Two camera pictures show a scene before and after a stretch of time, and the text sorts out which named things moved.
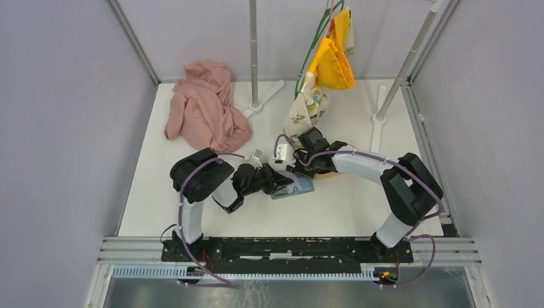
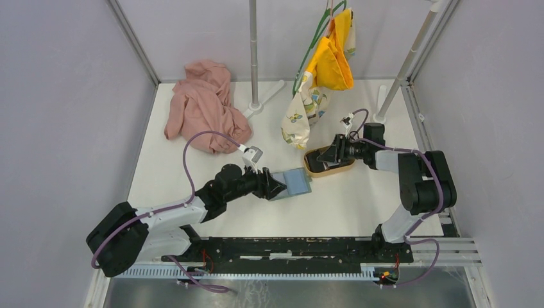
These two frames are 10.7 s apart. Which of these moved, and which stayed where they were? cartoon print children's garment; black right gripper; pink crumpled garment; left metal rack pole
Moved: black right gripper
Stayed: cartoon print children's garment; pink crumpled garment; left metal rack pole
